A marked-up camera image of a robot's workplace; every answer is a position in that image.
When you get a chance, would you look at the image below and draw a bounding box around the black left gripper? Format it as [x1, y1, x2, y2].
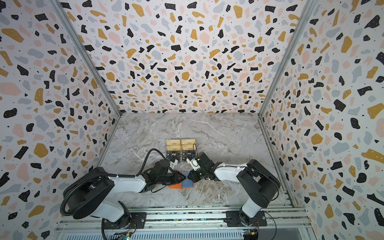
[157, 170, 189, 186]

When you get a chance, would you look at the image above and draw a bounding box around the orange card holder wallet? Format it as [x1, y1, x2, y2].
[169, 172, 195, 189]

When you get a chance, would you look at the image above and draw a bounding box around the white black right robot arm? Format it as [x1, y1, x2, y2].
[187, 153, 281, 226]

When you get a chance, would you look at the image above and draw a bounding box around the clear acrylic card stand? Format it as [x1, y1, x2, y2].
[166, 139, 198, 163]

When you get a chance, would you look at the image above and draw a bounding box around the gold card middle left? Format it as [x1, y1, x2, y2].
[167, 145, 181, 152]

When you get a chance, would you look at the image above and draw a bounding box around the gold card back left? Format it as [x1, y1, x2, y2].
[166, 140, 181, 146]

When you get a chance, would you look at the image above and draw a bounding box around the green circuit board left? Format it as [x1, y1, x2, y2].
[118, 232, 133, 240]

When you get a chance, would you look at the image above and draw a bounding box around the circuit board right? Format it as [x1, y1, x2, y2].
[243, 230, 259, 240]

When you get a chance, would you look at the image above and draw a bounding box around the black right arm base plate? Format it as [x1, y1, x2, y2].
[224, 210, 267, 228]

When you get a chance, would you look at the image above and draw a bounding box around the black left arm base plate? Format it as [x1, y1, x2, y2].
[102, 212, 147, 231]

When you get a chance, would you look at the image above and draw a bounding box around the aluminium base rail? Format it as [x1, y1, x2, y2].
[53, 205, 316, 240]

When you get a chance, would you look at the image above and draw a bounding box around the aluminium corner post right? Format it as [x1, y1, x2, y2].
[258, 0, 319, 118]

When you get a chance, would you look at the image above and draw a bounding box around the aluminium corner post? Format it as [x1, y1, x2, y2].
[49, 0, 122, 118]
[258, 0, 319, 118]

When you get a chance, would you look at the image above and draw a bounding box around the aluminium corner post left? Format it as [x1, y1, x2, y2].
[49, 0, 122, 118]

